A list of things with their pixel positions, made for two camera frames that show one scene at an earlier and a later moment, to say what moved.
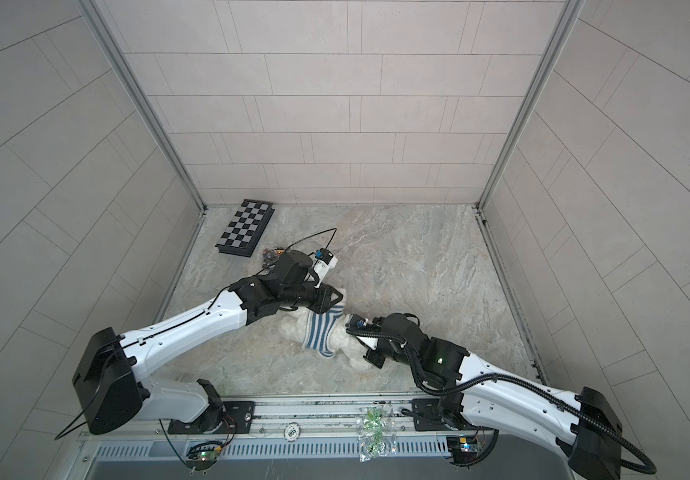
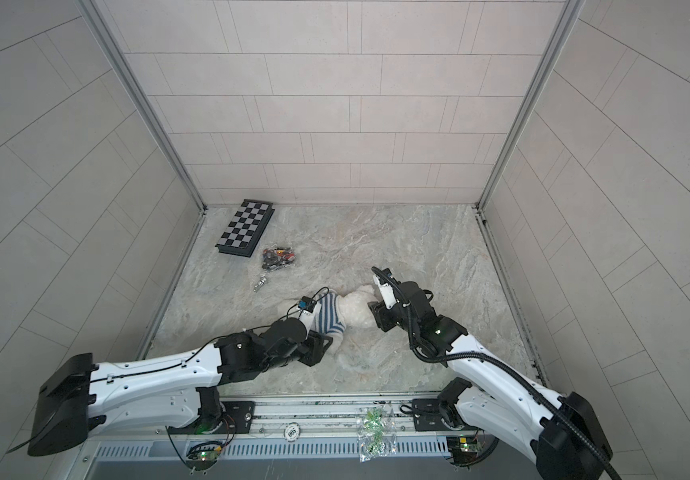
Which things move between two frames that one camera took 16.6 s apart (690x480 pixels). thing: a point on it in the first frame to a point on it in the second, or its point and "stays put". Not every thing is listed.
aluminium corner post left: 140,100 stays put
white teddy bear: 292,324 to 354,311
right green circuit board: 464,449 stays put
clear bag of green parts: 376,432 stays put
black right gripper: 370,356 to 381,315
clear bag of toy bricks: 271,255 stays put
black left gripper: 325,294 to 315,347
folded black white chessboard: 245,229 stays put
